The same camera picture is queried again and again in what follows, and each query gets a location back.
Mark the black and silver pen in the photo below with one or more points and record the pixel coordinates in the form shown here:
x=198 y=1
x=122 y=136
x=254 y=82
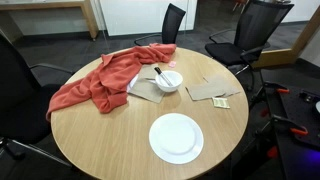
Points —
x=159 y=71

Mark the white ceramic bowl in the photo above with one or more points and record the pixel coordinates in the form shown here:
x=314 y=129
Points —
x=174 y=82

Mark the large brown paper napkin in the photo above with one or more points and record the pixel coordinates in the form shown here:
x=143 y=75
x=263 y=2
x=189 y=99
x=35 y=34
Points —
x=146 y=90

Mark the small brown paper napkin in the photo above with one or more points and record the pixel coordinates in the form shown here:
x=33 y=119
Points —
x=148 y=71

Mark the white paper sheet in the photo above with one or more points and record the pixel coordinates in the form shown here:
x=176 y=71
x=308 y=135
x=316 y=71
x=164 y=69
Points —
x=132 y=84

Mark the small pink packet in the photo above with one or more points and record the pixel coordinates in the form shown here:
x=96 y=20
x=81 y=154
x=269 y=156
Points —
x=172 y=64

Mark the white round plate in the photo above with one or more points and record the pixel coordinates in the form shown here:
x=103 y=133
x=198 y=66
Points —
x=176 y=138

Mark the orange fleece cloth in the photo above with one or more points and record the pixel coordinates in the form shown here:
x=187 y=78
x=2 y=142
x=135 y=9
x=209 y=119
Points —
x=110 y=76

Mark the yellowish condiment packet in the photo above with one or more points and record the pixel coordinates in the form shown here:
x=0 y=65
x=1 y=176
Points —
x=220 y=103

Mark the black mesh office chair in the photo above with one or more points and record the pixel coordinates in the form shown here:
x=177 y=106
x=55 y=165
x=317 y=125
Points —
x=173 y=23
x=16 y=100
x=260 y=26

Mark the light wooden table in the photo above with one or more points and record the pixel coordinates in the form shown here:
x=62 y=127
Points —
x=88 y=16

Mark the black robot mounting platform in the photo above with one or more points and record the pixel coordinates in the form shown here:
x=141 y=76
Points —
x=300 y=113

